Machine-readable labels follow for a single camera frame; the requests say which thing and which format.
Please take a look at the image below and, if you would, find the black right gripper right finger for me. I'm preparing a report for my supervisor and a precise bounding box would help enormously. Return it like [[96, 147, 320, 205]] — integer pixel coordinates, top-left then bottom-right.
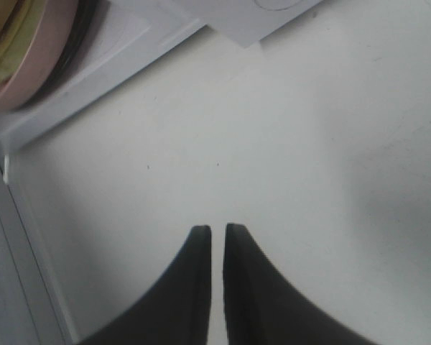
[[223, 224, 370, 344]]

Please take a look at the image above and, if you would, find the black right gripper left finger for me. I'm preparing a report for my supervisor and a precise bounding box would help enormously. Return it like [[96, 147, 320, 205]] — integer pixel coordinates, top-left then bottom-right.
[[81, 225, 211, 344]]

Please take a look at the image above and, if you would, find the white microwave door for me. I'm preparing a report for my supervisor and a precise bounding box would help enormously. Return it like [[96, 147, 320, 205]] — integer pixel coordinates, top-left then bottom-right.
[[0, 155, 75, 344]]

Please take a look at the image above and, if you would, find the round door release button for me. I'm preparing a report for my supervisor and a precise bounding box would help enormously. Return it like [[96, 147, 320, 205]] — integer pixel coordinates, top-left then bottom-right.
[[254, 0, 300, 12]]

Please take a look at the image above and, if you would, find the pink plate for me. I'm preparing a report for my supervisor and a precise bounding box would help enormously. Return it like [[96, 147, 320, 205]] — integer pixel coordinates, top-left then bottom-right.
[[0, 1, 78, 113]]

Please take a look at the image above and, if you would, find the white bread sandwich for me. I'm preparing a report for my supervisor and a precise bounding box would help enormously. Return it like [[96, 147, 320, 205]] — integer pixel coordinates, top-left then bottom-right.
[[0, 1, 45, 83]]

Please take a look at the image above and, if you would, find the white microwave oven body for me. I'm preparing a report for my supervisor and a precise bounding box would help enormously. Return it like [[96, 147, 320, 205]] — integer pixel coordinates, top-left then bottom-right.
[[0, 1, 314, 157]]

